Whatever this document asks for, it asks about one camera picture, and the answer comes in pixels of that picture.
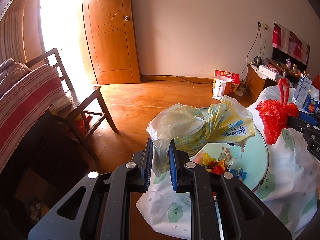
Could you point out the white green cloud tablecloth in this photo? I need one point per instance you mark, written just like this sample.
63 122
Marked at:
287 180

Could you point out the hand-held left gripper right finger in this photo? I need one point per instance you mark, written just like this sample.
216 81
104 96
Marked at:
173 170

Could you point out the brass door knob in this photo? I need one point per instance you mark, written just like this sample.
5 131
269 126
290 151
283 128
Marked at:
126 18

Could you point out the dark wooden television cabinet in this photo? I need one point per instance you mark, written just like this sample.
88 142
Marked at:
255 85

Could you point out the light blue trash bin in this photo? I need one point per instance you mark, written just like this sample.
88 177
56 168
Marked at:
250 155

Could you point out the purple figurine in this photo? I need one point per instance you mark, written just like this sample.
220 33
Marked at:
288 62

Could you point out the pink quilted jacket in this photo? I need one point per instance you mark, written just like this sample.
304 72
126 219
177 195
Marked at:
12 72

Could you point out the wooden door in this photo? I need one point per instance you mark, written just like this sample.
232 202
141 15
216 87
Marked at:
112 42

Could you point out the clear printed plastic bag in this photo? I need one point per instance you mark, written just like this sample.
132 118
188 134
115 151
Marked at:
200 120

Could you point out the brown cardboard box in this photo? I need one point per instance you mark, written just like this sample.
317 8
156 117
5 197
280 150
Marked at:
35 195

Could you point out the white tissue pack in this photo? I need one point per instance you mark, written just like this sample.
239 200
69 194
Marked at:
62 103

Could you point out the flat white box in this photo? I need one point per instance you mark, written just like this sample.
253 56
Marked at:
267 71

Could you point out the yellow snack wrapper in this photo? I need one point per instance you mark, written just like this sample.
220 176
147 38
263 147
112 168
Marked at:
206 158

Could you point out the gold tin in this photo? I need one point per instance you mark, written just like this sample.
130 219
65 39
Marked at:
295 67

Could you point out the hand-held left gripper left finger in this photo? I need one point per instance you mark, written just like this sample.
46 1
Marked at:
148 165

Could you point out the pink striped curtain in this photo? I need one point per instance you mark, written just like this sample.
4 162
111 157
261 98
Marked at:
15 37

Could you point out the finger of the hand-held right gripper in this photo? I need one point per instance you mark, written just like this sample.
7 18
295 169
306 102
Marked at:
310 116
300 123

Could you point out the red pink television cloth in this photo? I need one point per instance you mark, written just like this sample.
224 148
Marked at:
290 40

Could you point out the blue white drink carton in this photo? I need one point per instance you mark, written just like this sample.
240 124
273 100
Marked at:
312 102

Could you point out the black television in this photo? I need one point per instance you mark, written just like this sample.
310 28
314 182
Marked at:
277 53

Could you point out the wall outlet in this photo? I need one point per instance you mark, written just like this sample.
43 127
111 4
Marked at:
262 25

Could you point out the white and red paper bag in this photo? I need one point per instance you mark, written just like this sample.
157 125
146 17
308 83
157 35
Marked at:
231 80

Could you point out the tall white milk carton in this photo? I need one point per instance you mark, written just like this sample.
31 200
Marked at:
302 90

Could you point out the blue snack wrapper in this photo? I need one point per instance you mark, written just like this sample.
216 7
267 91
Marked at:
238 172

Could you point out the orange red plastic bag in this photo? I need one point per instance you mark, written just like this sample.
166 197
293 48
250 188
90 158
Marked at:
317 81

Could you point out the dark wooden chair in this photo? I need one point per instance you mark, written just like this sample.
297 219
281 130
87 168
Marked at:
82 100

